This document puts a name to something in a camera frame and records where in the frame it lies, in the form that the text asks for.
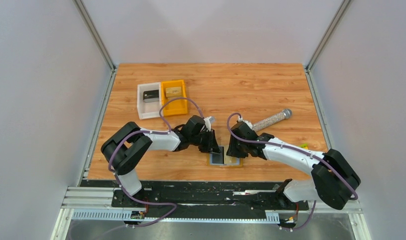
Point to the black card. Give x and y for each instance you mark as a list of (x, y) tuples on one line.
[(217, 159), (150, 96)]

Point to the yellow plastic bin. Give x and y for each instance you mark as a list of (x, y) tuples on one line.
[(176, 106)]

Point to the gold vip card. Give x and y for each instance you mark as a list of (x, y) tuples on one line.
[(233, 161), (173, 92)]

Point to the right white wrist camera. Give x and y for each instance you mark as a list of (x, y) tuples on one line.
[(248, 123)]

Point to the gold VIP card in bin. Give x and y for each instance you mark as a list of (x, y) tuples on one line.
[(173, 92)]

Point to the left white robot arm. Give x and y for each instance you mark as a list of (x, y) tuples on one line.
[(125, 149)]

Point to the black card in bin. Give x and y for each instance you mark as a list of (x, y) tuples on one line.
[(150, 96)]

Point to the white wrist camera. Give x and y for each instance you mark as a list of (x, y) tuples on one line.
[(248, 123), (208, 122)]

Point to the yellow leather card holder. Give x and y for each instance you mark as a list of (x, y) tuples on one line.
[(225, 149)]

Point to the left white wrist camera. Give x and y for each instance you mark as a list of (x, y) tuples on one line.
[(208, 122)]

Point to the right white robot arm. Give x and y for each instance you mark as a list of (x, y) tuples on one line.
[(333, 181)]

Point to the glitter silver microphone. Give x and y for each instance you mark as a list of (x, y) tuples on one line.
[(276, 118)]

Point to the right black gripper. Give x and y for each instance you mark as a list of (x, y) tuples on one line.
[(232, 151)]

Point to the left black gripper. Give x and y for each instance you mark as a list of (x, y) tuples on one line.
[(211, 142)]

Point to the yellow plastic tool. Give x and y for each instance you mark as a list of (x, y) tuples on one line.
[(304, 146)]

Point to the white plastic bin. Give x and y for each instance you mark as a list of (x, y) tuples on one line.
[(151, 109)]

